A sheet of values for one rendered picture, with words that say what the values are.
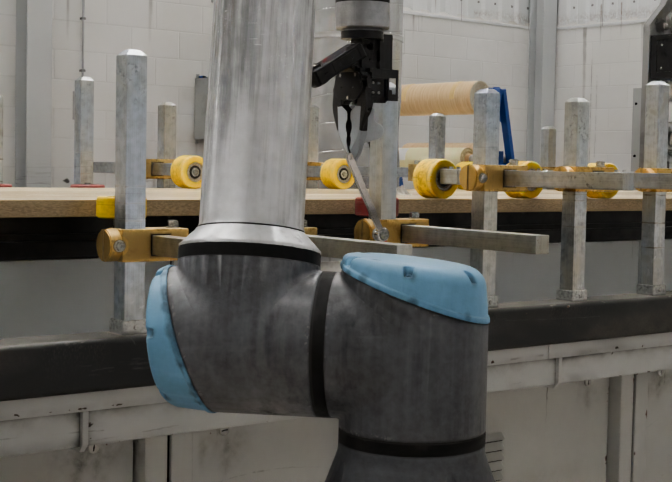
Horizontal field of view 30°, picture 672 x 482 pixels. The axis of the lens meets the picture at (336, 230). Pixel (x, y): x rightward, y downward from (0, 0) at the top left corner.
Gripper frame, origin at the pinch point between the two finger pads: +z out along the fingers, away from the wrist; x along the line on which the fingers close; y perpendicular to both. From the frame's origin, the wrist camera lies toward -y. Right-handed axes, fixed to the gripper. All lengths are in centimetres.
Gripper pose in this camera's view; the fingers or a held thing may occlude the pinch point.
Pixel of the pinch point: (350, 152)
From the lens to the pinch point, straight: 208.1
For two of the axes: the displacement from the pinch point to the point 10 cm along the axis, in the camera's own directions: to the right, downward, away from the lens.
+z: -0.1, 10.0, 0.6
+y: 8.0, -0.3, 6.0
